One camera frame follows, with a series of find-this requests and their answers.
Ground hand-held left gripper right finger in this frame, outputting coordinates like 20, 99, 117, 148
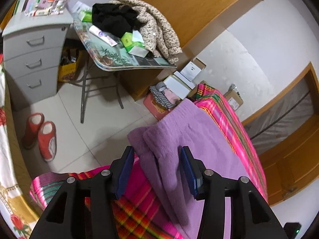
181, 146, 287, 239

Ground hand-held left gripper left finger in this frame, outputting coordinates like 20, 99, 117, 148
30, 146, 135, 239

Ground purple fleece pants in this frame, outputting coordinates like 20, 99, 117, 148
127, 100, 252, 239

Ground pink green plaid blanket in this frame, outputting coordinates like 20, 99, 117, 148
29, 84, 268, 239

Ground wooden door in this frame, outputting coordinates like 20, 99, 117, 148
258, 129, 319, 206

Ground grey checked cloth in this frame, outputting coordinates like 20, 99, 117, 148
150, 82, 180, 109

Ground red plush slipper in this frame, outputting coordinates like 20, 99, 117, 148
22, 113, 45, 150
38, 121, 57, 161

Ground open brown cardboard box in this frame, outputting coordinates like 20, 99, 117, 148
224, 85, 243, 111

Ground flat white box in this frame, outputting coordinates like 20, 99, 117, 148
163, 71, 196, 100

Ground plastic sheet doorway curtain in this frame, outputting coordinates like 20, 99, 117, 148
245, 80, 314, 140

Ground floral bed sheet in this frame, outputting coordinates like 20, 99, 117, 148
0, 53, 41, 239

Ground yellow paper bag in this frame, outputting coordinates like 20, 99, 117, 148
58, 47, 84, 82

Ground folding table with printed top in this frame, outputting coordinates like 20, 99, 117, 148
72, 21, 178, 123

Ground green tissue pack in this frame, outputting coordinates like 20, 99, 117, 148
121, 31, 149, 58

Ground white cream tube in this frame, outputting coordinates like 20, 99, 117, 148
90, 25, 117, 46

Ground grey drawer cabinet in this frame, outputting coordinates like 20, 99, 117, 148
2, 12, 74, 111

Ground beige floral garment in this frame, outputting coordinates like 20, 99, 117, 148
110, 0, 183, 65

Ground black garment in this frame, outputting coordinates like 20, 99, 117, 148
92, 3, 137, 37

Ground wooden wardrobe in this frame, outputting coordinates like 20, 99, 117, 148
120, 0, 273, 101

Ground pile of medicine boxes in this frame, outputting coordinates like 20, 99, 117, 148
15, 0, 71, 17

